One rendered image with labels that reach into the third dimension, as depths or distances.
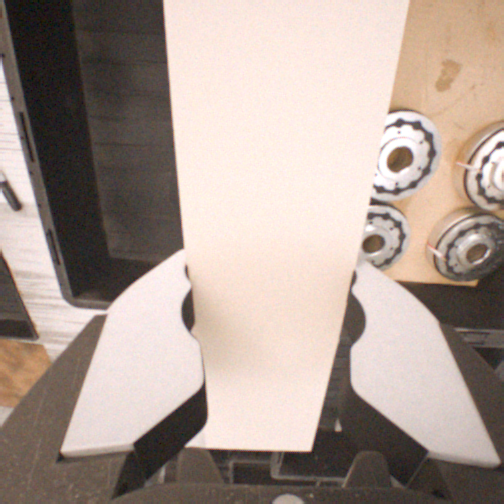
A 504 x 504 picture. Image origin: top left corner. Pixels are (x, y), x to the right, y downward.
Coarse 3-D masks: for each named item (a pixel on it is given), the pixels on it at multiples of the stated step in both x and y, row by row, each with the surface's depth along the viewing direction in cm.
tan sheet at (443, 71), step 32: (416, 0) 28; (448, 0) 28; (480, 0) 28; (416, 32) 29; (448, 32) 29; (480, 32) 29; (416, 64) 31; (448, 64) 31; (480, 64) 30; (416, 96) 32; (448, 96) 32; (480, 96) 32; (448, 128) 34; (480, 128) 34; (448, 160) 35; (448, 192) 37; (416, 224) 40; (416, 256) 42
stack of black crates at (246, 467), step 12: (240, 456) 117; (252, 456) 118; (264, 456) 118; (240, 468) 138; (252, 468) 138; (264, 468) 138; (240, 480) 133; (252, 480) 134; (264, 480) 134; (276, 480) 134; (288, 480) 134; (300, 480) 134
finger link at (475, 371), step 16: (448, 336) 8; (464, 352) 7; (464, 368) 7; (480, 368) 7; (480, 384) 6; (496, 384) 6; (480, 400) 6; (496, 400) 6; (480, 416) 6; (496, 416) 6; (496, 432) 5; (496, 448) 5; (432, 464) 5; (448, 464) 5; (464, 464) 5; (416, 480) 5; (432, 480) 5; (448, 480) 5; (464, 480) 5; (480, 480) 5; (496, 480) 5; (448, 496) 5; (464, 496) 4; (480, 496) 4; (496, 496) 4
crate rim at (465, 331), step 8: (456, 328) 36; (464, 328) 36; (472, 328) 36; (480, 328) 36; (488, 328) 36; (496, 328) 36; (464, 336) 36; (472, 336) 36; (480, 336) 36; (488, 336) 36; (496, 336) 36
